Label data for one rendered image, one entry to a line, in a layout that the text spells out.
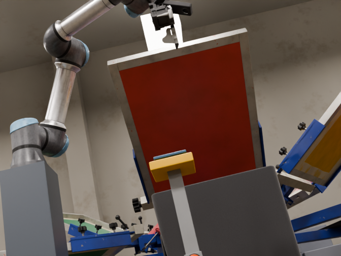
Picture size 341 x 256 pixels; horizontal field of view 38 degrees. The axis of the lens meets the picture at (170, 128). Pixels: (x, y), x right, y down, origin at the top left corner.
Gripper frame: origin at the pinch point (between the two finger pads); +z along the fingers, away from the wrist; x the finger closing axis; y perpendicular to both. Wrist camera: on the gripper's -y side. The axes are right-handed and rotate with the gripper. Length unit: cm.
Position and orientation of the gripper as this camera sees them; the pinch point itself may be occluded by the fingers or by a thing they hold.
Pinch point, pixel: (175, 34)
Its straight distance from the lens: 188.6
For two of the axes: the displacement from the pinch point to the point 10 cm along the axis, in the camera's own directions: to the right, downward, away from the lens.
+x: -1.6, -6.2, -7.7
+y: -9.7, 2.4, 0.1
